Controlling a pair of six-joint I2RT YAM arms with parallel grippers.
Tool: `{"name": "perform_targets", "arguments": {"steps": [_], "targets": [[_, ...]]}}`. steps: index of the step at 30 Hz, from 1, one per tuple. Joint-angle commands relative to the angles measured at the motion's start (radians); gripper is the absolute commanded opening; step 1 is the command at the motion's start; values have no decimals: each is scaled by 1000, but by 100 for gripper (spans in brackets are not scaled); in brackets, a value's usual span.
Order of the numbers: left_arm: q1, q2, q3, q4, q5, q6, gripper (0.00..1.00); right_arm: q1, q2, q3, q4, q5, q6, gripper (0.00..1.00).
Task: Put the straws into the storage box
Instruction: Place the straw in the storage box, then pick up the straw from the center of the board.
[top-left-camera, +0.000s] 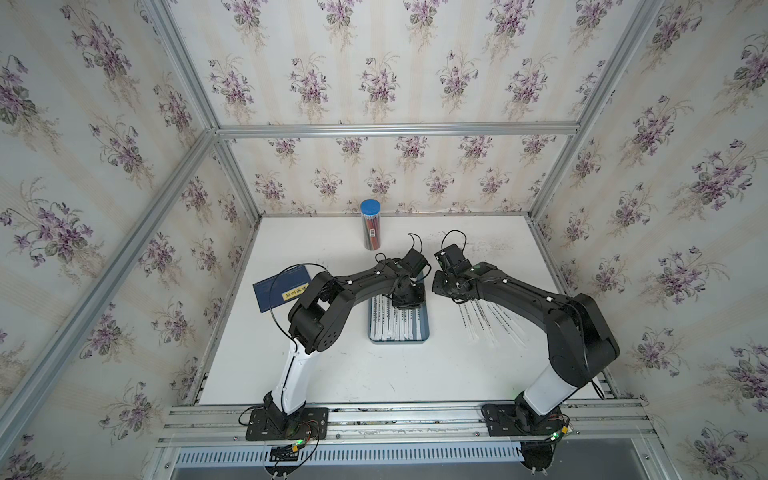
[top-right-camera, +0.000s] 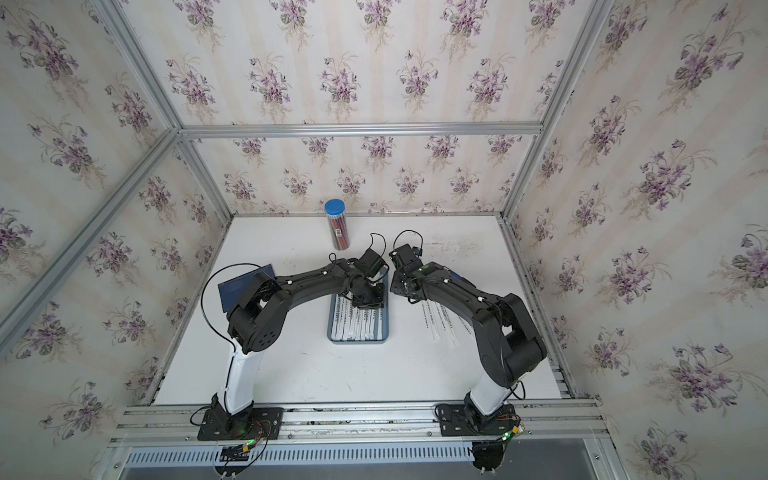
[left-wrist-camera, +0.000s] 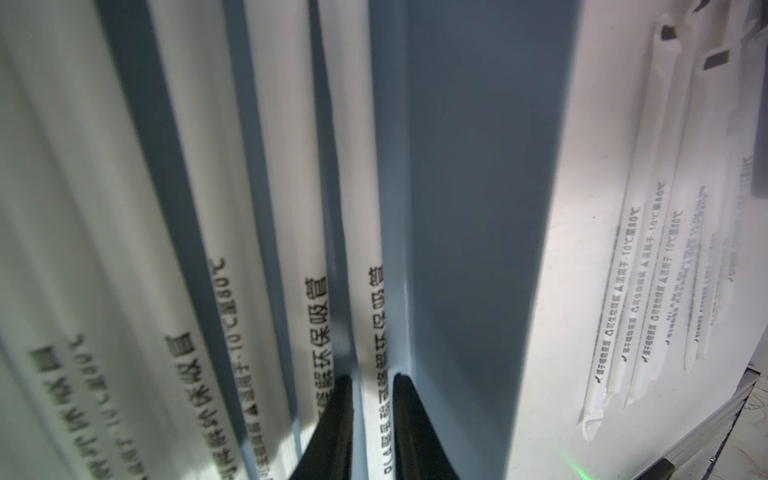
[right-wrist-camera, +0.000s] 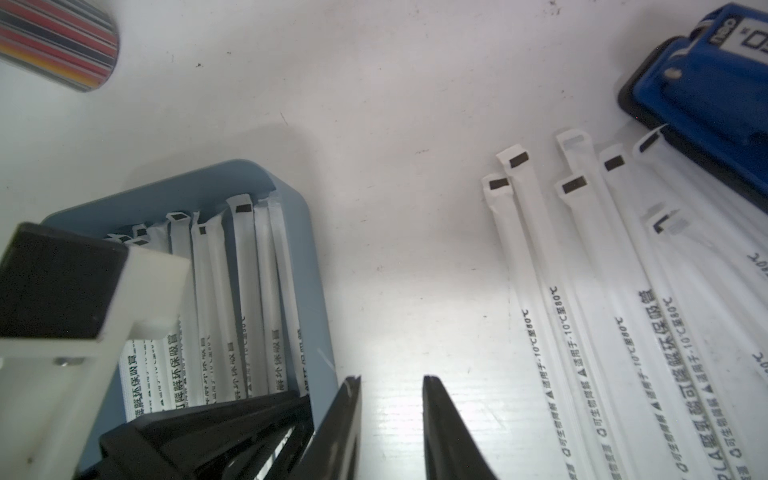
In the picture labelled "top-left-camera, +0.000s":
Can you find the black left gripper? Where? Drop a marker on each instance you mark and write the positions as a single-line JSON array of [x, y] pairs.
[[420, 300]]

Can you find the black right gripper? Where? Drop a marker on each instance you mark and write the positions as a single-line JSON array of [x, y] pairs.
[[435, 284]]

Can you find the blue storage tray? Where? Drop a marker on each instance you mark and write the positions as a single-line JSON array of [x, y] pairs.
[[424, 324]]

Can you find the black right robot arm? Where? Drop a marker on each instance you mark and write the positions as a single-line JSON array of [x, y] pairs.
[[580, 343]]

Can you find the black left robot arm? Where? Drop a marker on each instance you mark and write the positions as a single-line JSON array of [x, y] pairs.
[[319, 315]]

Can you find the pencil tube with blue lid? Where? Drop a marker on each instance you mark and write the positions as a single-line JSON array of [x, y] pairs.
[[370, 210]]

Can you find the vented metal strip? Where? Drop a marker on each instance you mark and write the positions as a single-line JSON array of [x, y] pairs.
[[355, 454]]

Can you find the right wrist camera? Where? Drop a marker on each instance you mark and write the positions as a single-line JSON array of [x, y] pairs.
[[451, 259]]

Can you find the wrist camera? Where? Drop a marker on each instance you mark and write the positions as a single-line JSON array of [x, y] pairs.
[[414, 263], [451, 259]]

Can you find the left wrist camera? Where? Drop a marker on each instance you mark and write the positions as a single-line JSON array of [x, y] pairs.
[[414, 263]]

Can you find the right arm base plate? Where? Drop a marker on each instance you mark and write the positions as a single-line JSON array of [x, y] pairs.
[[517, 419]]

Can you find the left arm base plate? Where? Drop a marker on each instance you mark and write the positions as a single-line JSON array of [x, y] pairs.
[[308, 423]]

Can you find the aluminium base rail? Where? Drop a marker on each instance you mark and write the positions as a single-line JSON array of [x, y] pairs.
[[608, 421]]

